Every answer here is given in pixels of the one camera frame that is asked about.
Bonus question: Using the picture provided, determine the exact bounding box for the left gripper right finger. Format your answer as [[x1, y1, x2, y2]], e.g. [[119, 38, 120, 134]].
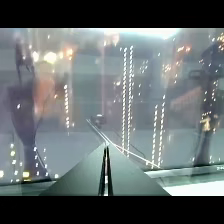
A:
[[106, 143, 171, 197]]

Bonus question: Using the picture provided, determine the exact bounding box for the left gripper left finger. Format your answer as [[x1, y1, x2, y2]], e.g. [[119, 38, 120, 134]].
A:
[[39, 143, 108, 197]]

